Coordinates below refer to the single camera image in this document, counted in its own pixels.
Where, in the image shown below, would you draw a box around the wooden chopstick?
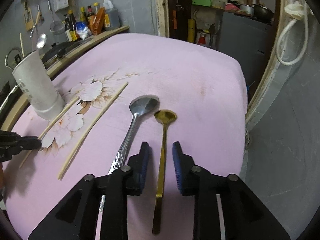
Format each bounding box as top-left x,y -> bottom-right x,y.
57,81 -> 129,181
20,33 -> 25,58
19,96 -> 84,168

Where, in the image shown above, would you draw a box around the large steel spoon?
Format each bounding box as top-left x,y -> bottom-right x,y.
36,33 -> 47,50

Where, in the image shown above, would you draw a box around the gold spoon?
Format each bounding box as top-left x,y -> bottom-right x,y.
152,109 -> 177,235

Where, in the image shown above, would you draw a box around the small steel spoon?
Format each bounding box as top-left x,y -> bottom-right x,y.
98,94 -> 161,215

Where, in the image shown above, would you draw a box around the left hand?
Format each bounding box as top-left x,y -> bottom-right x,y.
0,163 -> 4,201

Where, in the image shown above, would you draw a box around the white plastic utensil basket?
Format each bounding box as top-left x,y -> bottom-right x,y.
12,51 -> 65,120

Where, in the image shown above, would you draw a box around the chrome faucet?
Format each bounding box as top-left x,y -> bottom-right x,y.
4,47 -> 23,70

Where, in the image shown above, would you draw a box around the black wok with lid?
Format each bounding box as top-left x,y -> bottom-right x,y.
42,41 -> 84,69

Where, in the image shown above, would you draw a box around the pink floral tablecloth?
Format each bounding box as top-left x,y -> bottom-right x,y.
4,34 -> 247,239

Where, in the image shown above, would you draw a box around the hanging mesh strainer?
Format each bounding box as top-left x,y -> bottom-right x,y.
48,0 -> 65,35

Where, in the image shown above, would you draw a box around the wooden cutting board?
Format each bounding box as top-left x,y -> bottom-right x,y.
23,0 -> 34,31

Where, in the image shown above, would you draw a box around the dark soy sauce bottle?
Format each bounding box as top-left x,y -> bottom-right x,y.
64,14 -> 73,42

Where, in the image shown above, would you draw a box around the white salt bag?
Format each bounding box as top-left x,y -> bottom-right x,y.
76,22 -> 92,40

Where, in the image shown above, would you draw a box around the orange spice bag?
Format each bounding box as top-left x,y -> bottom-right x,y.
92,8 -> 105,36

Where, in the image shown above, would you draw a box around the white hanging box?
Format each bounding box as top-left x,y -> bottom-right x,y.
53,0 -> 69,12

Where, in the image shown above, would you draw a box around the large dark oil jug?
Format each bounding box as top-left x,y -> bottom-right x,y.
103,0 -> 120,30

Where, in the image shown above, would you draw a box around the grey cabinet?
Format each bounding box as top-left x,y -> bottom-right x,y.
217,12 -> 271,86

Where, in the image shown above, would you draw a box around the white rubber gloves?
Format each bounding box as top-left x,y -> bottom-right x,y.
284,1 -> 314,21

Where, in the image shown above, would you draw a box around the white hose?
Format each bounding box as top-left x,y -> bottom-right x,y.
274,4 -> 311,66

